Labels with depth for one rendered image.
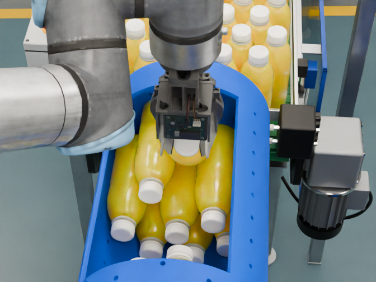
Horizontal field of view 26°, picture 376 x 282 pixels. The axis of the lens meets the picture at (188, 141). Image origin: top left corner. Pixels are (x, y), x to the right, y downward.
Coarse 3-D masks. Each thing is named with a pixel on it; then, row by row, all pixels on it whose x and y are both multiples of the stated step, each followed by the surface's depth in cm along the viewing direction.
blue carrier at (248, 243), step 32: (224, 96) 142; (256, 96) 138; (256, 128) 134; (256, 160) 129; (96, 192) 129; (256, 192) 125; (96, 224) 132; (256, 224) 121; (96, 256) 131; (128, 256) 139; (256, 256) 118
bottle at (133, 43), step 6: (144, 30) 165; (126, 36) 164; (144, 36) 165; (126, 42) 164; (132, 42) 164; (138, 42) 164; (132, 48) 164; (138, 48) 164; (132, 54) 165; (138, 54) 165; (132, 60) 166; (132, 66) 167; (132, 72) 168
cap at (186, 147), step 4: (176, 140) 117; (180, 140) 117; (184, 140) 117; (188, 140) 117; (192, 140) 117; (196, 140) 117; (176, 144) 117; (180, 144) 117; (184, 144) 117; (188, 144) 117; (192, 144) 117; (196, 144) 117; (176, 148) 117; (180, 148) 117; (184, 148) 117; (188, 148) 117; (192, 148) 117; (196, 148) 117; (180, 152) 117; (184, 152) 117; (188, 152) 117; (192, 152) 117
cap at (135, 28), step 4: (132, 20) 164; (136, 20) 164; (140, 20) 164; (128, 24) 163; (132, 24) 163; (136, 24) 163; (140, 24) 163; (144, 24) 163; (128, 28) 162; (132, 28) 162; (136, 28) 162; (140, 28) 162; (144, 28) 163; (128, 32) 163; (132, 32) 162; (136, 32) 162; (140, 32) 163; (132, 36) 163; (136, 36) 163
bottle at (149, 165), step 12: (144, 108) 143; (144, 120) 140; (144, 132) 138; (144, 144) 136; (156, 144) 135; (144, 156) 134; (156, 156) 133; (168, 156) 134; (144, 168) 133; (156, 168) 133; (168, 168) 134; (144, 180) 132; (156, 180) 132; (168, 180) 134
